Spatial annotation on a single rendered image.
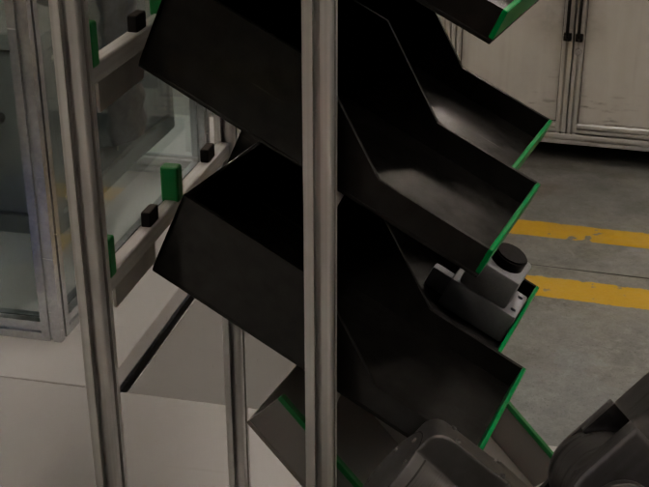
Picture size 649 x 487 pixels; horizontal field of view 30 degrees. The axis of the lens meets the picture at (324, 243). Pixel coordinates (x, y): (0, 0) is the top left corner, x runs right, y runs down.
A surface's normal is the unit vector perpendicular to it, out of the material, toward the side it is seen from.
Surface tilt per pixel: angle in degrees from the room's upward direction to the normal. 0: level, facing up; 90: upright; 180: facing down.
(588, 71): 90
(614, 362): 0
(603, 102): 90
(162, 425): 0
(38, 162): 90
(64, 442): 0
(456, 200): 25
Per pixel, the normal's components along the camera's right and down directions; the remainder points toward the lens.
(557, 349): 0.00, -0.91
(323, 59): -0.22, 0.41
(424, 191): 0.39, -0.76
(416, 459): 0.43, -0.41
